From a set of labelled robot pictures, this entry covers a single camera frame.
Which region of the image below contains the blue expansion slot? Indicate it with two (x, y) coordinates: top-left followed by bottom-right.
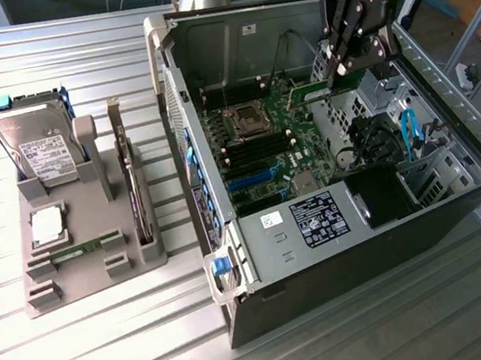
(226, 167), (282, 193)

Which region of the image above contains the metal disk bay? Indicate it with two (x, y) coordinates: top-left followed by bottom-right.
(392, 139), (478, 212)

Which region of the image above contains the black fan shroud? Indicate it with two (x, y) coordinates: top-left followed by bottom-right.
(342, 161), (427, 233)

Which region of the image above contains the silver power supply unit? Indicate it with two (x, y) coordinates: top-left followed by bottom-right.
(234, 181), (379, 287)

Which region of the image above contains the black wire bundle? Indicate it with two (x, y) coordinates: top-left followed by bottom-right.
(343, 114), (402, 170)

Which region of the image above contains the blue case latch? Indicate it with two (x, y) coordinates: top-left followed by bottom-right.
(210, 256), (231, 279)

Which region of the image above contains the green motherboard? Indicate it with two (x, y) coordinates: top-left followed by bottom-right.
(194, 80), (345, 221)

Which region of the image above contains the silver CPU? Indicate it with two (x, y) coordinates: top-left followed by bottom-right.
(28, 205), (70, 245)

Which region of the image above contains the CPU socket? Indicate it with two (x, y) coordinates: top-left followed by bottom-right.
(227, 100), (269, 140)

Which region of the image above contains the green RAM stick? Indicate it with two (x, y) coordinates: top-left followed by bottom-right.
(287, 72), (369, 108)
(48, 236), (108, 263)

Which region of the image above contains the hard disk with blue carrier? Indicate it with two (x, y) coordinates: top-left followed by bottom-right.
(0, 81), (90, 195)

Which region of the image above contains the black expansion slot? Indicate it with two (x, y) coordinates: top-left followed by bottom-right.
(233, 186), (291, 212)

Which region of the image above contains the thin black wire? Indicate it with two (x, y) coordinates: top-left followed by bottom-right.
(265, 27), (314, 90)

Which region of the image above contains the black RAM slot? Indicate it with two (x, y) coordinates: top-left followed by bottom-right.
(222, 133), (295, 159)
(221, 128), (292, 153)
(224, 138), (296, 164)
(226, 143), (299, 169)

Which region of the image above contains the silver chipset heatsink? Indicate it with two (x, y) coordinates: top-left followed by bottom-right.
(291, 171), (319, 196)

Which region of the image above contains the white power strip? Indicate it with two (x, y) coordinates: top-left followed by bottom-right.
(453, 59), (481, 90)

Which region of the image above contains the graphics card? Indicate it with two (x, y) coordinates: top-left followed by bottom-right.
(105, 93), (163, 248)

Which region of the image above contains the grey parts rack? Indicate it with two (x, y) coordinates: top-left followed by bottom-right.
(0, 106), (174, 321)

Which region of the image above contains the black open PC case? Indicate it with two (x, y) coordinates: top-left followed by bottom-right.
(141, 0), (481, 356)

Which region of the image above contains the blue disk wire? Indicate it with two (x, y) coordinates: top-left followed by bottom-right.
(398, 106), (429, 163)

